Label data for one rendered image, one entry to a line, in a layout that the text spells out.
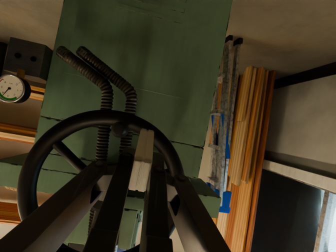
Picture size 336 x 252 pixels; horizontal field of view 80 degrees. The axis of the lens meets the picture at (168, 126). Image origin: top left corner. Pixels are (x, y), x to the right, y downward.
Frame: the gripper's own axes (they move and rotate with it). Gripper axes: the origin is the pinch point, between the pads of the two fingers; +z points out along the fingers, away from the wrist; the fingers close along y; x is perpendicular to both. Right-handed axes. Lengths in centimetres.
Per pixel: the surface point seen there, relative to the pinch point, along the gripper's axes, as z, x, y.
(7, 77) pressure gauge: 29.2, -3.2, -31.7
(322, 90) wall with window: 123, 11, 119
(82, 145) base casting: 30.7, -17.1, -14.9
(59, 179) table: 27.3, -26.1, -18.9
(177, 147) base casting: 32.1, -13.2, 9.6
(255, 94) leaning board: 152, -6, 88
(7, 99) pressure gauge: 27.6, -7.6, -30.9
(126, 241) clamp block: 15.7, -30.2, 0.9
